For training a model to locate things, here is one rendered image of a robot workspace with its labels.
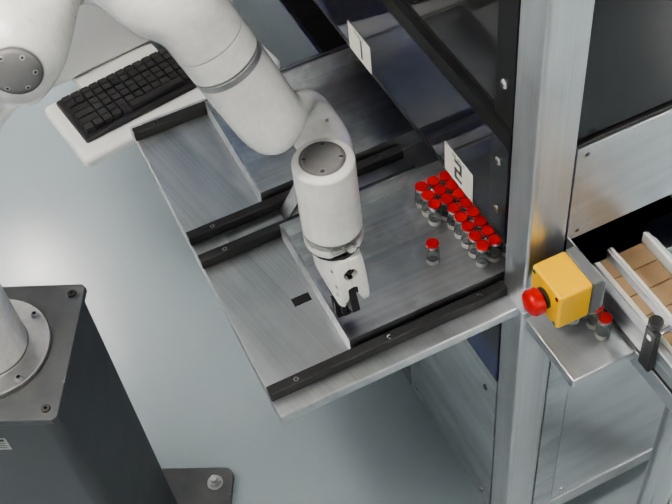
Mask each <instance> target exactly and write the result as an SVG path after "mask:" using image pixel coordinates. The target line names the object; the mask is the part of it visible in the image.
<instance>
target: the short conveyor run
mask: <svg viewBox="0 0 672 504"><path fill-rule="evenodd" d="M606 257H607V259H606V260H603V261H601V262H596V263H595V264H592V265H593V266H594V267H595V269H596V270H597V271H598V272H599V273H600V274H601V276H602V277H603V278H604V279H605V280H606V286H605V291H604V297H603V302H602V304H603V306H604V308H603V312H608V313H610V314H611V315H612V317H613V319H612V323H613V324H614V325H615V327H616V328H617V329H618V330H619V331H620V333H621V334H622V335H623V336H624V338H625V339H626V340H627V341H628V342H629V344H630V345H631V346H632V347H633V348H634V350H635V356H634V359H632V360H630V362H631V363H632V364H633V366H634V367H635V368H636V369H637V371H638V372H639V373H640V374H641V375H642V377H643V378H644V379H645V380H646V382H647V383H648V384H649V385H650V387H651V388H652V389H653V390H654V392H655V393H656V394H657V395H658V396H659V398H660V399H661V400H662V401H663V403H664V404H665V405H666V406H667V408H668V409H669V410H670V411H671V412H672V254H671V253H670V252H669V251H668V250H667V249H666V248H665V246H664V245H663V244H662V243H661V242H660V241H659V240H658V239H657V238H656V237H655V236H653V235H652V234H651V233H650V232H649V231H647V232H644V233H643V237H642V243H640V244H638V245H636V246H634V247H632V248H629V249H627V250H625V251H623V252H621V253H619V254H618V252H617V251H616V250H615V249H614V248H613V247H611V248H609V249H608V250H607V252H606Z"/></svg>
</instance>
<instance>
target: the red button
mask: <svg viewBox="0 0 672 504"><path fill-rule="evenodd" d="M522 303H523V306H524V308H525V310H526V311H527V312H528V313H529V314H530V315H531V316H535V317H537V316H539V315H542V314H544V313H546V310H547V305H546V302H545V299H544V297H543V295H542V294H541V292H540V291H539V290H538V289H537V288H535V287H532V288H530V289H527V290H525V291H524V292H523V294H522Z"/></svg>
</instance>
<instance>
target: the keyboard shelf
mask: <svg viewBox="0 0 672 504"><path fill-rule="evenodd" d="M262 46H263V47H264V49H265V50H266V51H267V53H268V54H269V56H270V57H271V59H272V60H273V61H274V63H275V64H276V66H277V67H278V69H280V67H281V65H280V61H279V60H278V59H277V58H276V57H275V56H274V55H273V54H272V53H271V52H270V51H269V50H268V49H267V48H266V47H265V46H264V45H262ZM154 52H158V50H157V49H156V48H155V47H154V46H153V45H152V44H151V43H150V42H149V41H148V42H146V43H144V44H142V45H140V46H138V47H136V48H134V49H132V50H130V51H128V52H126V53H123V54H121V55H119V56H117V57H115V58H113V59H111V60H109V61H107V62H105V63H103V64H101V65H99V66H97V67H95V68H93V69H91V70H89V71H87V72H85V73H83V74H81V75H79V76H77V77H74V78H72V79H71V80H72V81H73V82H74V83H75V85H76V86H77V87H78V88H79V89H81V88H83V87H85V86H87V87H88V85H89V84H91V83H93V82H97V80H99V79H101V78H103V77H105V78H106V76H107V75H109V74H111V73H115V71H117V70H119V69H123V68H124V67H125V66H127V65H130V64H131V65H132V63H134V62H136V61H138V60H141V59H142V58H144V57H146V56H149V55H150V54H152V53H154ZM204 98H206V97H205V96H204V95H203V94H202V92H201V91H200V90H199V89H198V88H195V89H193V90H191V91H189V92H187V93H185V94H183V95H181V96H179V97H177V98H175V99H173V100H171V101H169V102H167V103H165V104H163V105H161V106H159V107H158V108H156V109H154V110H152V111H150V112H148V113H146V114H144V115H142V116H140V117H138V118H136V119H134V120H132V121H130V122H128V123H126V124H124V125H122V126H121V127H119V128H117V129H115V130H113V131H111V132H109V133H107V134H105V135H103V136H101V137H99V138H97V139H95V140H93V141H91V142H89V143H86V142H85V140H84V139H83V138H82V137H81V135H80V134H79V133H78V132H77V130H76V129H75V128H74V127H73V125H72V124H71V123H70V122H69V120H68V119H67V118H66V117H65V115H64V114H63V113H62V111H61V110H60V109H59V108H58V106H57V105H56V102H55V103H53V104H51V105H49V106H47V107H46V109H45V113H46V116H47V117H48V119H49V120H50V121H51V123H52V124H53V125H54V126H55V128H56V129H57V130H58V132H59V133H60V134H61V135H62V137H63V138H64V139H65V141H66V142H67V143H68V144H69V146H70V147H71V148H72V150H73V151H74V152H75V153H76V155H77V156H78V157H79V159H80V160H81V161H82V162H83V164H84V165H85V166H86V167H92V166H94V165H96V164H98V163H100V162H102V161H104V160H106V159H108V158H110V157H112V156H114V155H116V154H117V153H119V152H121V151H123V150H125V149H127V148H129V147H131V146H133V145H135V144H136V142H135V140H134V138H133V136H132V134H131V131H130V127H131V126H134V125H136V124H139V123H142V122H144V121H147V120H149V119H152V118H155V117H157V116H160V115H162V114H165V113H168V112H170V111H173V110H175V109H178V108H181V107H183V106H186V105H188V104H191V103H194V102H196V101H199V100H201V99H204Z"/></svg>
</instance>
